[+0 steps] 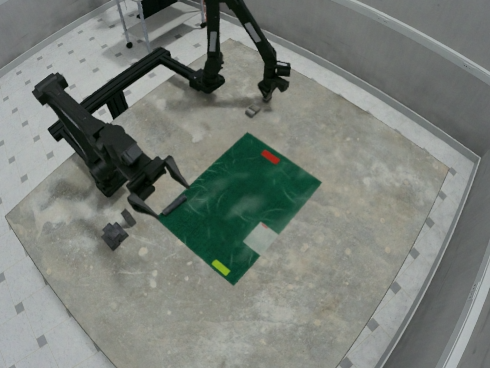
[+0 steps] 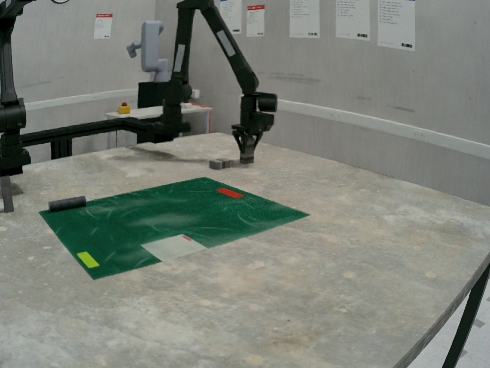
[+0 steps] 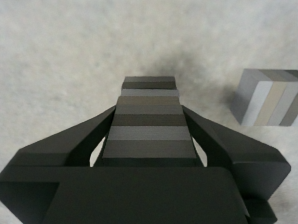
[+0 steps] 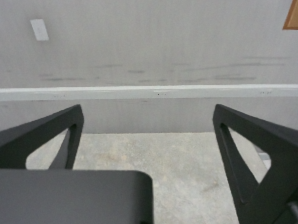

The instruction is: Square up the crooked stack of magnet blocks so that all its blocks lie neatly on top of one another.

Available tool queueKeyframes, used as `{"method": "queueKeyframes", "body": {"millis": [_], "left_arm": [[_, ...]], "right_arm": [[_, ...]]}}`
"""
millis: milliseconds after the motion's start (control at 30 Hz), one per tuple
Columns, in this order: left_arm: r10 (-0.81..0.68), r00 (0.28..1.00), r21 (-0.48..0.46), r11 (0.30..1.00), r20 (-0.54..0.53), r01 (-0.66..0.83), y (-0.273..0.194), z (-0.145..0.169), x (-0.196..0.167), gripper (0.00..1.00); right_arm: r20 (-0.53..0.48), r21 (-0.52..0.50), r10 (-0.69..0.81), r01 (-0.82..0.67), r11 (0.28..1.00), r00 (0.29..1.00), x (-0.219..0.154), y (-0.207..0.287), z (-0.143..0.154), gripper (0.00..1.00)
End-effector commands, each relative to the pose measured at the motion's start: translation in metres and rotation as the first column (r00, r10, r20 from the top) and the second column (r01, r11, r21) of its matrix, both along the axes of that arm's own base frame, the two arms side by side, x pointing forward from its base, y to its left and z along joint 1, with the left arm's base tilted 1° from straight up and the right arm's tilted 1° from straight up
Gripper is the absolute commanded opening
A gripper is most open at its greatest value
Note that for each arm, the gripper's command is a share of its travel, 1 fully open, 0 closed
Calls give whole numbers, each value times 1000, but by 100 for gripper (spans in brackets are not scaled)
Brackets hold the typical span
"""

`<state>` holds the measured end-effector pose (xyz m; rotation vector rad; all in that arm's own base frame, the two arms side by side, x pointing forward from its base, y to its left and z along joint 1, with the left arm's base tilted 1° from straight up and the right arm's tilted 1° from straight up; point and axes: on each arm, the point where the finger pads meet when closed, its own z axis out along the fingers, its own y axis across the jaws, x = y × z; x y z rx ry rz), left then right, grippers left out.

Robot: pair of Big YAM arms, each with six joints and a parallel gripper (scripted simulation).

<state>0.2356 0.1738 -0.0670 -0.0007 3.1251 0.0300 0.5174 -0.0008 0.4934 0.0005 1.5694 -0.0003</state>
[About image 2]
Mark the green flat mat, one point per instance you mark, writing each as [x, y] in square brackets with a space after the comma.
[124, 232]

